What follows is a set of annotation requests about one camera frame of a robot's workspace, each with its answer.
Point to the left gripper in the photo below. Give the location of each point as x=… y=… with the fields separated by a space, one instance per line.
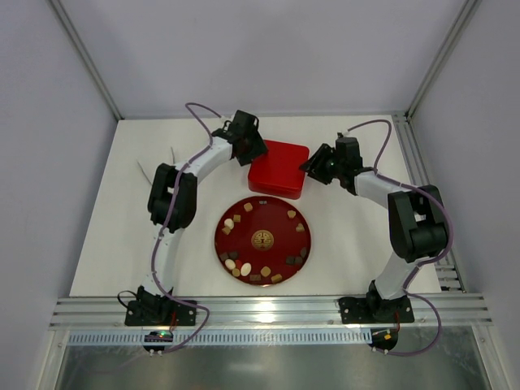
x=252 y=146

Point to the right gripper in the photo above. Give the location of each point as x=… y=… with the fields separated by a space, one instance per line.
x=318 y=163

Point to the red tin lid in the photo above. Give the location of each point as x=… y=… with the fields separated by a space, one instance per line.
x=280 y=164

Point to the red chocolate box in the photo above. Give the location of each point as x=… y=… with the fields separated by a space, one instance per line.
x=284 y=190

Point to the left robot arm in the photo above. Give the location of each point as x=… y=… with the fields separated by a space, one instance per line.
x=172 y=200

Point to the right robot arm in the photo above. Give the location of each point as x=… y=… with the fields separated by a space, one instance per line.
x=371 y=185

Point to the white round chocolate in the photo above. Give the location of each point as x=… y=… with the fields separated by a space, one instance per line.
x=228 y=223

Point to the tan fluted chocolate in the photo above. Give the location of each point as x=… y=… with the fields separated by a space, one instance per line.
x=265 y=271

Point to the tan ribbed chocolate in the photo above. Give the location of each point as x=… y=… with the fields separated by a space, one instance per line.
x=276 y=278

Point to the white swirl chocolate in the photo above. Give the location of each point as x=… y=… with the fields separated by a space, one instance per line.
x=230 y=264

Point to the white oval chocolate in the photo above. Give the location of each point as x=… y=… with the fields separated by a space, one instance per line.
x=245 y=269

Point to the round red tray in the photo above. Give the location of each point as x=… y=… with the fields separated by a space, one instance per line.
x=264 y=237

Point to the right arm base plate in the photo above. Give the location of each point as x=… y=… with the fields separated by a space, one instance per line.
x=362 y=310

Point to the slotted cable duct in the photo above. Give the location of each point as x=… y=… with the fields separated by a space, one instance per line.
x=223 y=337

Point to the right side rail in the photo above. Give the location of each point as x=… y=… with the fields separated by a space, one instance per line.
x=427 y=232

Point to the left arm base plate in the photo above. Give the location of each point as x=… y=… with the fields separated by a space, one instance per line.
x=161 y=313

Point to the aluminium front rail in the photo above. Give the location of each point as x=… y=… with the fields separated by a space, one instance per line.
x=451 y=308

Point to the right frame post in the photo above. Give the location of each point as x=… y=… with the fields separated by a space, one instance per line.
x=442 y=55

